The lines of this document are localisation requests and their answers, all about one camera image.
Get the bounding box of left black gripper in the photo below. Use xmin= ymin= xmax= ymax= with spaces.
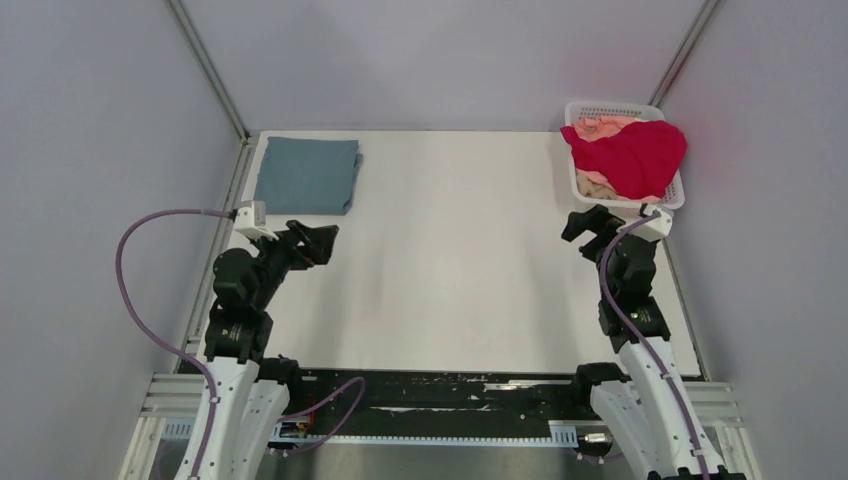
xmin=248 ymin=218 xmax=338 ymax=309

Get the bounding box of red t shirt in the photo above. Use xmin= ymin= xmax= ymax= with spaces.
xmin=560 ymin=121 xmax=688 ymax=203

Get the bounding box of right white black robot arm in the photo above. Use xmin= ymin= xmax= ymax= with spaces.
xmin=561 ymin=204 xmax=745 ymax=479

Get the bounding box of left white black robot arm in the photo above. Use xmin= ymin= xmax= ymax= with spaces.
xmin=176 ymin=220 xmax=339 ymax=479

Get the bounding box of beige t shirt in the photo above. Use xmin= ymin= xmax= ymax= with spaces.
xmin=576 ymin=169 xmax=618 ymax=200

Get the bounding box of folded blue grey t shirt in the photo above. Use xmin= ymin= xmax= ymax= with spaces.
xmin=253 ymin=137 xmax=363 ymax=216

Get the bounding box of white plastic laundry basket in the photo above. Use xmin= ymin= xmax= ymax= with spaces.
xmin=564 ymin=100 xmax=685 ymax=212

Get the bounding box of peach pink t shirt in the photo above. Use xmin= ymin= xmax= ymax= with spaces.
xmin=572 ymin=116 xmax=642 ymax=142

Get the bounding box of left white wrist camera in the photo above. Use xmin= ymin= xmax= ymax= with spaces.
xmin=233 ymin=200 xmax=279 ymax=240

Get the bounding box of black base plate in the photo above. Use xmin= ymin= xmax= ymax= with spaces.
xmin=283 ymin=368 xmax=603 ymax=439

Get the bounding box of white slotted cable duct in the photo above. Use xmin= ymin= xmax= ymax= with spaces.
xmin=160 ymin=419 xmax=580 ymax=448

